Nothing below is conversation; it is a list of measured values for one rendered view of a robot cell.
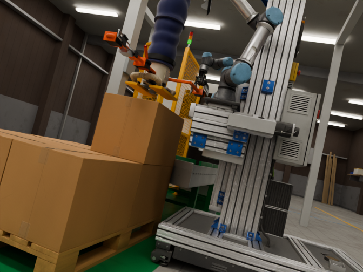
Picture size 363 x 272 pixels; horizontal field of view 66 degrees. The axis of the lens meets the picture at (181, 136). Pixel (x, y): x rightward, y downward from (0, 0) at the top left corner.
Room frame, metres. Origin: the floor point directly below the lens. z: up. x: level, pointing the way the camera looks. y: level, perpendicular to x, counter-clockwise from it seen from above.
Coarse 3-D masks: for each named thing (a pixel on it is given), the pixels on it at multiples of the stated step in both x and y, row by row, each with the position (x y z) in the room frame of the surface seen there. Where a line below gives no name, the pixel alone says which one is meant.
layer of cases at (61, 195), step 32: (0, 160) 1.32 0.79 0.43; (32, 160) 1.26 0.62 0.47; (64, 160) 1.21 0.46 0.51; (96, 160) 1.28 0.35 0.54; (128, 160) 1.73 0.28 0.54; (0, 192) 1.30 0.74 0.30; (32, 192) 1.25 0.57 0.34; (64, 192) 1.20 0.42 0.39; (96, 192) 1.34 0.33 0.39; (128, 192) 1.65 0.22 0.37; (160, 192) 2.17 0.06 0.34; (0, 224) 1.29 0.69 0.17; (32, 224) 1.24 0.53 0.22; (64, 224) 1.19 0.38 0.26; (96, 224) 1.41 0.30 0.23; (128, 224) 1.76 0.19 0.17
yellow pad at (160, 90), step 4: (152, 88) 1.92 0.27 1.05; (156, 88) 1.89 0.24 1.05; (160, 88) 1.88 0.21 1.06; (160, 92) 2.00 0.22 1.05; (164, 92) 1.97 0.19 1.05; (168, 92) 1.99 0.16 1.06; (164, 96) 2.11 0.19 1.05; (168, 96) 2.07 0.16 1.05; (172, 96) 2.08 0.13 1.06; (172, 100) 2.20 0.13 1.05; (176, 100) 2.18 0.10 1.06
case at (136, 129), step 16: (112, 96) 1.85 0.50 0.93; (112, 112) 1.85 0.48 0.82; (128, 112) 1.81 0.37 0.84; (144, 112) 1.78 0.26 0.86; (160, 112) 1.82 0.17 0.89; (96, 128) 1.87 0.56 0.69; (112, 128) 1.84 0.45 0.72; (128, 128) 1.80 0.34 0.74; (144, 128) 1.77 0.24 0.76; (160, 128) 1.88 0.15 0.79; (176, 128) 2.18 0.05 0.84; (96, 144) 1.86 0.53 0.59; (112, 144) 1.83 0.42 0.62; (128, 144) 1.79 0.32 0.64; (144, 144) 1.76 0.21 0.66; (160, 144) 1.94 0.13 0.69; (176, 144) 2.27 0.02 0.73; (144, 160) 1.76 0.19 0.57; (160, 160) 2.02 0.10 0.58
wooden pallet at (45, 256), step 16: (144, 224) 2.00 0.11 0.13; (0, 240) 1.28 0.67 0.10; (16, 240) 1.25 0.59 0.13; (96, 240) 1.44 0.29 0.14; (112, 240) 1.70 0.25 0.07; (128, 240) 1.80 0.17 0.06; (48, 256) 1.20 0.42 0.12; (64, 256) 1.23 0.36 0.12; (80, 256) 1.50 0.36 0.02; (96, 256) 1.55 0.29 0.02
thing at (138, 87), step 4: (128, 84) 1.98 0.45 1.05; (132, 84) 1.95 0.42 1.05; (136, 84) 1.94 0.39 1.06; (136, 88) 2.05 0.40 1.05; (140, 88) 2.01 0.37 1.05; (144, 88) 2.05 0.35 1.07; (140, 92) 2.18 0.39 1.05; (144, 92) 2.14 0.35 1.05; (148, 92) 2.12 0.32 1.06; (148, 96) 2.27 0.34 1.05; (152, 96) 2.22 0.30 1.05
